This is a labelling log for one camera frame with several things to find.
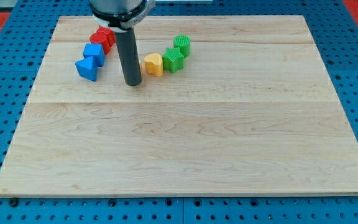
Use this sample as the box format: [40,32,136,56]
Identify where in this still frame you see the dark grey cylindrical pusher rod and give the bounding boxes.
[114,28,142,86]

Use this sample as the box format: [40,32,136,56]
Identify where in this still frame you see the red cylinder block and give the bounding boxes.
[89,32,111,55]

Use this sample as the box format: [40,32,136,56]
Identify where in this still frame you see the yellow block behind rod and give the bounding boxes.
[139,60,144,76]

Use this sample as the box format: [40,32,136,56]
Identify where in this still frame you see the blue cube block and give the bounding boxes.
[83,43,106,67]

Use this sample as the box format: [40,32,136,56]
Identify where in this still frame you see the yellow heart block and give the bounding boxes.
[144,53,163,77]

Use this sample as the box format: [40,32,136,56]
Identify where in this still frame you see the blue triangle block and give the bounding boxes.
[75,56,98,82]

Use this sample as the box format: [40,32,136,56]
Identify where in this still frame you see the green star block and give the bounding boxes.
[162,47,184,73]

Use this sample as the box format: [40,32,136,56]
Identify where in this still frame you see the green cylinder block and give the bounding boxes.
[173,35,191,58]

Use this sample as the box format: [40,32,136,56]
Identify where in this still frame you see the light wooden board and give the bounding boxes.
[0,16,358,198]

